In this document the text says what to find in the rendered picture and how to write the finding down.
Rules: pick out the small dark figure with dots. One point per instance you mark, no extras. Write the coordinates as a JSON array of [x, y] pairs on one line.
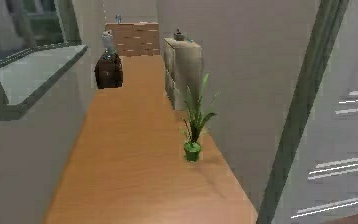
[[179, 35]]

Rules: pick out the light wooden chest of drawers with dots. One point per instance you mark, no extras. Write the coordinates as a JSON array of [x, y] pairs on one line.
[[133, 39]]

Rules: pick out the green house plant in pot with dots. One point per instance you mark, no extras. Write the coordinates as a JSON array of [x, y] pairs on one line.
[[195, 126]]

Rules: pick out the grey figure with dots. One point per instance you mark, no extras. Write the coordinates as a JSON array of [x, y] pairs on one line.
[[108, 42]]

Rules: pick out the pale beige cupboard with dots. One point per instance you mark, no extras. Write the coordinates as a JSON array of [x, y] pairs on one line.
[[183, 71]]

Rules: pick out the grey framed glass door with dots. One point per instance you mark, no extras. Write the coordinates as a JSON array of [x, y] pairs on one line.
[[323, 126]]

